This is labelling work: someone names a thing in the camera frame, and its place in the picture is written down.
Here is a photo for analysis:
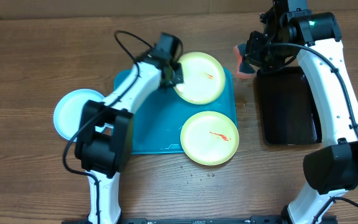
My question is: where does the orange green sponge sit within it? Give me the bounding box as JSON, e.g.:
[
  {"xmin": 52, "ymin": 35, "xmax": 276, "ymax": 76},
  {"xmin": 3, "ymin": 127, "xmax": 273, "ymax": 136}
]
[{"xmin": 233, "ymin": 44, "xmax": 255, "ymax": 79}]

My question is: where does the yellow plate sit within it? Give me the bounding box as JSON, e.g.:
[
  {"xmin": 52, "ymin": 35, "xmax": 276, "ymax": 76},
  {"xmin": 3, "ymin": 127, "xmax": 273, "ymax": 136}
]
[
  {"xmin": 174, "ymin": 52, "xmax": 226, "ymax": 105},
  {"xmin": 180, "ymin": 111, "xmax": 239, "ymax": 166}
]

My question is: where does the light blue plate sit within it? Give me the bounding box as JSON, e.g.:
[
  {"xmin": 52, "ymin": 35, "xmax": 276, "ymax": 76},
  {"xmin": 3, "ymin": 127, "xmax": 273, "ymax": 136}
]
[{"xmin": 53, "ymin": 89, "xmax": 104, "ymax": 140}]

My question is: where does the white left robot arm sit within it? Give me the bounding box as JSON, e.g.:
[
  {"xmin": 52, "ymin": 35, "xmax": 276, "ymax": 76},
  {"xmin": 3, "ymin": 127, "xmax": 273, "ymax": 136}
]
[{"xmin": 68, "ymin": 33, "xmax": 183, "ymax": 223}]

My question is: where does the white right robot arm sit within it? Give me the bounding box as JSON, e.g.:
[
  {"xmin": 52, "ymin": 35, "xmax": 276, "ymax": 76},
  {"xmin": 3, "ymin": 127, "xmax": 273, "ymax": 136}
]
[{"xmin": 234, "ymin": 0, "xmax": 358, "ymax": 223}]

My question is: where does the blue plastic tray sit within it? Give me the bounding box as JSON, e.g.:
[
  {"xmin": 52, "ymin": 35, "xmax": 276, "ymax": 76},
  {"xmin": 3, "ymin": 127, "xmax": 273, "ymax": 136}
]
[{"xmin": 112, "ymin": 67, "xmax": 239, "ymax": 156}]

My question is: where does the black tray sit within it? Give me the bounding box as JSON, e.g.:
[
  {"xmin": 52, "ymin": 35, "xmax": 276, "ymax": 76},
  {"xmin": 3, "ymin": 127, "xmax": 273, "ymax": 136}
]
[{"xmin": 256, "ymin": 67, "xmax": 321, "ymax": 145}]

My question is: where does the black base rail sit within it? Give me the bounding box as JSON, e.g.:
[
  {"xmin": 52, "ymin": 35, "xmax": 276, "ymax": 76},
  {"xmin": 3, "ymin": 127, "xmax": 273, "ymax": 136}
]
[{"xmin": 62, "ymin": 215, "xmax": 338, "ymax": 224}]

